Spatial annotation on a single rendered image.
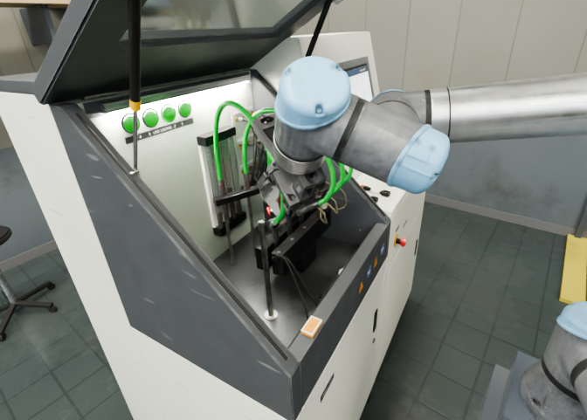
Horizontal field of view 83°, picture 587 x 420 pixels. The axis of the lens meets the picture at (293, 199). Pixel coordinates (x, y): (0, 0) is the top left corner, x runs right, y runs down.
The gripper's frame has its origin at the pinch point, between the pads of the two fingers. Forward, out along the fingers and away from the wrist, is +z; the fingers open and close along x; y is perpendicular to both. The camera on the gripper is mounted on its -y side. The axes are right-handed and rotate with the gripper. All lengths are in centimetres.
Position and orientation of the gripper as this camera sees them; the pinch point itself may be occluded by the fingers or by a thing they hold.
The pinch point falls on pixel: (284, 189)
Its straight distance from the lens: 66.8
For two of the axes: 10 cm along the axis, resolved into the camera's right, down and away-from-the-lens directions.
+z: -0.9, 3.2, 9.4
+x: 8.9, -4.1, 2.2
